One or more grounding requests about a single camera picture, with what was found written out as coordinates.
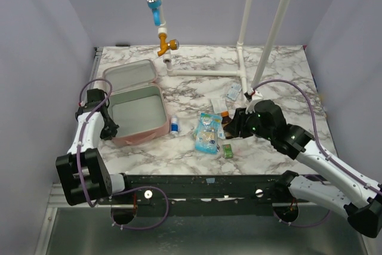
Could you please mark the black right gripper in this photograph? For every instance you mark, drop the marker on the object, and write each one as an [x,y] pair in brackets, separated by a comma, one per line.
[239,122]

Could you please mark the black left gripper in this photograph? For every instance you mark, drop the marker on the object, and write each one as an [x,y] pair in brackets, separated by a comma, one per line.
[107,135]

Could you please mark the pink medicine kit case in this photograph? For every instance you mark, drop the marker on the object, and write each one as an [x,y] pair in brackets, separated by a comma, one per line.
[136,103]

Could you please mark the amber bottle orange cap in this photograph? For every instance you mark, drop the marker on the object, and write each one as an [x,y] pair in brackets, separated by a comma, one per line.
[226,119]

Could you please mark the small green medicine box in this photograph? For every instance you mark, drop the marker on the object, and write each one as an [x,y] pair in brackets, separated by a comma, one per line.
[227,151]

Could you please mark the blue cotton swab packet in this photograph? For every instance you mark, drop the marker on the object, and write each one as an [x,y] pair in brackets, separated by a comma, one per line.
[207,133]

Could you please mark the small white blue bottle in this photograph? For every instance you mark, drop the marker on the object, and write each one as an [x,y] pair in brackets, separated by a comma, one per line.
[174,125]

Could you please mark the white blue gauze packet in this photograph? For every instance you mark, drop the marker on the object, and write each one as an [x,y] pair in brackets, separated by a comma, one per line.
[220,132]

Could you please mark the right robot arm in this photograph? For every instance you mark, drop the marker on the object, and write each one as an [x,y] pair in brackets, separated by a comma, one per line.
[350,194]

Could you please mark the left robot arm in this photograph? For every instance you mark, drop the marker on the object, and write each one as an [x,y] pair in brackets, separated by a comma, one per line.
[82,172]

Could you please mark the small blue white sachet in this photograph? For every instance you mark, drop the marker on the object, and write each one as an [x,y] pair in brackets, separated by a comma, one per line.
[234,92]

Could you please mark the clear zip bag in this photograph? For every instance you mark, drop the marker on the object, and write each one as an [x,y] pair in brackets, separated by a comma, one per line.
[218,105]

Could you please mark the orange brass faucet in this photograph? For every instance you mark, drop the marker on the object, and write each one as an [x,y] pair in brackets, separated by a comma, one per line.
[166,45]

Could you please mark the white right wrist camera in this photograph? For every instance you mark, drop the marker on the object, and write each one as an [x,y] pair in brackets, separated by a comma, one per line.
[253,97]

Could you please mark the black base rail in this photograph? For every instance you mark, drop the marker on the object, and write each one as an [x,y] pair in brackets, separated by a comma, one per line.
[232,195]

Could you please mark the blue valve handle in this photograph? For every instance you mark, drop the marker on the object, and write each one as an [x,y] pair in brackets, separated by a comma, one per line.
[155,5]

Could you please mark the white PVC pipe frame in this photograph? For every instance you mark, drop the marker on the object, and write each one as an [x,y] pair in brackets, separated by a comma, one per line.
[241,72]

